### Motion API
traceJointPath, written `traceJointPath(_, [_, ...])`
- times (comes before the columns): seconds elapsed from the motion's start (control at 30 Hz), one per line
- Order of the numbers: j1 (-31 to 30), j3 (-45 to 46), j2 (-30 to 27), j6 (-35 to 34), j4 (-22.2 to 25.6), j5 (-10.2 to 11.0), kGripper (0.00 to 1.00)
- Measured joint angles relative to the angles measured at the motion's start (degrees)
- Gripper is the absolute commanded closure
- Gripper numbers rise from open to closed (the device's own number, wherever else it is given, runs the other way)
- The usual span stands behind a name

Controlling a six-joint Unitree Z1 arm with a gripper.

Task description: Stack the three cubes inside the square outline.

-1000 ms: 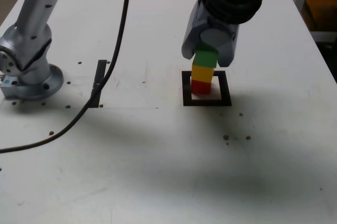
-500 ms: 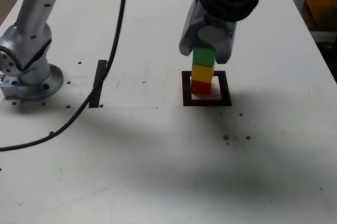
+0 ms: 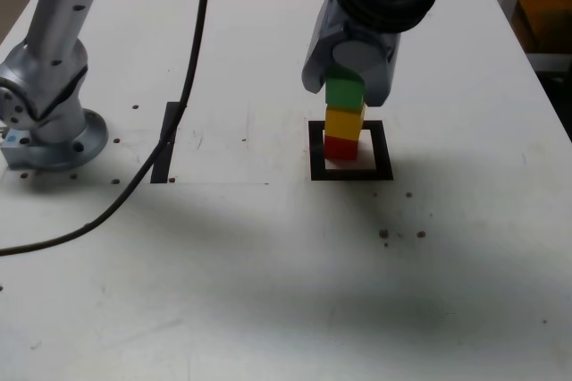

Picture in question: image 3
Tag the red cube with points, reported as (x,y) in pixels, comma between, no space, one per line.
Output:
(340,148)

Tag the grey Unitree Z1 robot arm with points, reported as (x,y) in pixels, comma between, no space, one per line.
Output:
(58,19)

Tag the green cube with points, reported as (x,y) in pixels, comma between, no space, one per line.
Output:
(344,92)

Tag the grey block with blue sticker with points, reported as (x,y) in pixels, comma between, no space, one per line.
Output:
(13,148)

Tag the black tape square outline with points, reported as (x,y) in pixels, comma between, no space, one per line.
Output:
(316,162)

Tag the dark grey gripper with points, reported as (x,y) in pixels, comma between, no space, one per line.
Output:
(371,36)

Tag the black tape strip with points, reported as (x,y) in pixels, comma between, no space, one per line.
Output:
(160,173)

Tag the brown cardboard box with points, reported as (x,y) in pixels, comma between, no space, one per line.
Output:
(545,19)

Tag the yellow cube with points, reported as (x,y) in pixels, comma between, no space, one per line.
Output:
(344,124)

